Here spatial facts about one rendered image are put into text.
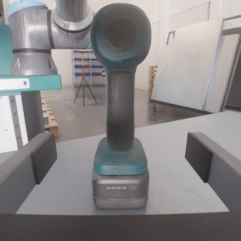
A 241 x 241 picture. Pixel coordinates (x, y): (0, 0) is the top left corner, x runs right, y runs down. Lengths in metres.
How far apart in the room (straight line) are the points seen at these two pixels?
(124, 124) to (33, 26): 0.62
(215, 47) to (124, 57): 2.81
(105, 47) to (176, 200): 0.21
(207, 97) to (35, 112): 2.38
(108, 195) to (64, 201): 0.07
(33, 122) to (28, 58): 0.49
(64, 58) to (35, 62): 10.10
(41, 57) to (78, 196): 0.60
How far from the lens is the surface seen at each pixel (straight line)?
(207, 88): 2.86
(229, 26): 5.50
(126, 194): 0.23
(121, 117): 0.21
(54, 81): 0.76
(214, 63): 2.93
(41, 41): 0.77
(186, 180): 0.31
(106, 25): 0.18
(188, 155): 0.17
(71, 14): 0.68
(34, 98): 1.12
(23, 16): 0.79
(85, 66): 10.51
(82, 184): 0.29
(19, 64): 0.78
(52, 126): 2.35
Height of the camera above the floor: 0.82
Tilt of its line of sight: 16 degrees down
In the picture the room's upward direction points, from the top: straight up
